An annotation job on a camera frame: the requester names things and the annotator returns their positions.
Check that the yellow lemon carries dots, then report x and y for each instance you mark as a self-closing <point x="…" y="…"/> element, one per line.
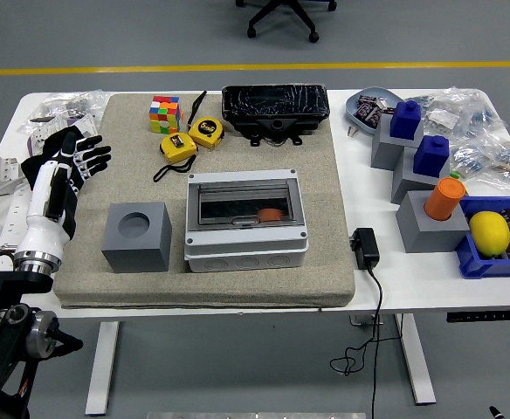
<point x="490" y="233"/>

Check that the brown wrapped packets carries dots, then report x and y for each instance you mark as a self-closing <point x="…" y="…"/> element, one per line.
<point x="368" y="111"/>

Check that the black cloth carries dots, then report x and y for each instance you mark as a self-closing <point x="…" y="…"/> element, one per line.
<point x="50" y="146"/>

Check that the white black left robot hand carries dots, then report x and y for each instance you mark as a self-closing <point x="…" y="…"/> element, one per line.
<point x="41" y="231"/>

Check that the blue-grey oval dish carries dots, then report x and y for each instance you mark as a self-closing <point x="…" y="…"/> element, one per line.
<point x="353" y="107"/>

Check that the small metal tweezers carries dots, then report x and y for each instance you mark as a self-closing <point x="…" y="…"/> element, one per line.
<point x="352" y="132"/>

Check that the grey block with round hole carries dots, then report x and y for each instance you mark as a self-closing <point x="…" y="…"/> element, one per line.
<point x="137" y="255"/>

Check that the clear bags of small parts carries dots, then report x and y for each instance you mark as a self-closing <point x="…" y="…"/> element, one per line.
<point x="71" y="105"/>

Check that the grey-brown mat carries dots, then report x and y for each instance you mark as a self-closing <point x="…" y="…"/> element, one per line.
<point x="237" y="288"/>

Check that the small green piece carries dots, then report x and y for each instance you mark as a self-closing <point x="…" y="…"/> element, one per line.
<point x="456" y="175"/>

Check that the blue plastic bin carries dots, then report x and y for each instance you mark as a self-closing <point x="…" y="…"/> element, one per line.
<point x="491" y="266"/>

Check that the white purple packet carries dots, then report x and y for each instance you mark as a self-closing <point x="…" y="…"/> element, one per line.
<point x="39" y="140"/>

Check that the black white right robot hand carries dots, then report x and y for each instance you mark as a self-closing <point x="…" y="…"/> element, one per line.
<point x="497" y="414"/>

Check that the black power adapter plug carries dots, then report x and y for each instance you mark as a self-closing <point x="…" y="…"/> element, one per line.
<point x="365" y="246"/>

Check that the orange cylinder battery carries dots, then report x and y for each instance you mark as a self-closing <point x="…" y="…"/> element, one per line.
<point x="445" y="198"/>
<point x="270" y="215"/>

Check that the white power strip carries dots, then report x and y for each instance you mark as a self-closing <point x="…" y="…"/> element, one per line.
<point x="12" y="222"/>

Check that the white table leg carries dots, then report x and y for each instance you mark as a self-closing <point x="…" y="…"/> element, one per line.
<point x="102" y="366"/>
<point x="416" y="358"/>

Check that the black office chair base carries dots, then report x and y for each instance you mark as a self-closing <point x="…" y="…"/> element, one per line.
<point x="287" y="13"/>

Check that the black plastic case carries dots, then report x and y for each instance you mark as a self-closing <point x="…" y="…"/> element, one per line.
<point x="274" y="105"/>

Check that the black tweezers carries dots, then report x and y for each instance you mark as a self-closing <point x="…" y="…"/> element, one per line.
<point x="197" y="107"/>

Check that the grey block holder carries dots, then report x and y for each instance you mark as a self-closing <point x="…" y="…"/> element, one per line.
<point x="383" y="148"/>
<point x="408" y="187"/>
<point x="425" y="233"/>

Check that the black table control panel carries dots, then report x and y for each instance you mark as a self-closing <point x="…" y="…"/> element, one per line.
<point x="482" y="316"/>

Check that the blue plastic block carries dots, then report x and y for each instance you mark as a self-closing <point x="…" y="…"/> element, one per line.
<point x="432" y="157"/>
<point x="405" y="120"/>

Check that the grey box with clear lid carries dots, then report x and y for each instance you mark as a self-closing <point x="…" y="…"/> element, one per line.
<point x="246" y="251"/>

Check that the multicolour puzzle cube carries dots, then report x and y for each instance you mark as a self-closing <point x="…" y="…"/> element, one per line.
<point x="165" y="115"/>

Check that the small metal bracket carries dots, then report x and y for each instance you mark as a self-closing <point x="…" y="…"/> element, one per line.
<point x="362" y="320"/>

